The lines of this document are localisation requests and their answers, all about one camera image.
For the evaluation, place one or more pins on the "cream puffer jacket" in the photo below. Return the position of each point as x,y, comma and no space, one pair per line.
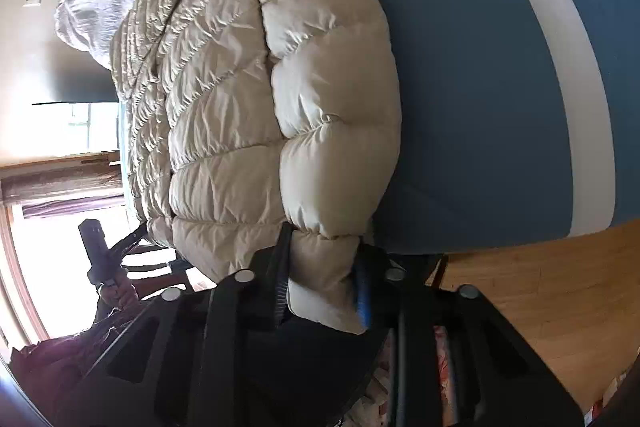
225,117

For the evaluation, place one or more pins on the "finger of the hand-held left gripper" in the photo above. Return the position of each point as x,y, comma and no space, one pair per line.
131,243

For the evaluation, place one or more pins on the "dark chair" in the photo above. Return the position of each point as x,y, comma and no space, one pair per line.
160,267

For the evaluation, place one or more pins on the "wooden window frame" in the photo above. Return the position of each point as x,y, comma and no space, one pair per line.
20,217

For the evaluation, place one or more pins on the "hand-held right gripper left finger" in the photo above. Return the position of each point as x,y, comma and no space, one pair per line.
280,279

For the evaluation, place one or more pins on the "floral patterned cloth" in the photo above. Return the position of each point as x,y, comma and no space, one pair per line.
442,372

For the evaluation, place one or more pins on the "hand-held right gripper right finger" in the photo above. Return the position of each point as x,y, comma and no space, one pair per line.
361,294

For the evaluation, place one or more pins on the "blue bed sheet white stripes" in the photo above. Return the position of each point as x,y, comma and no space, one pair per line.
465,72

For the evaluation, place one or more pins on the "person's left hand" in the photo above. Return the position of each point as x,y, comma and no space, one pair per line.
120,294

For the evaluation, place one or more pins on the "person's left forearm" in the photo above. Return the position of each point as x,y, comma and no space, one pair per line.
70,347

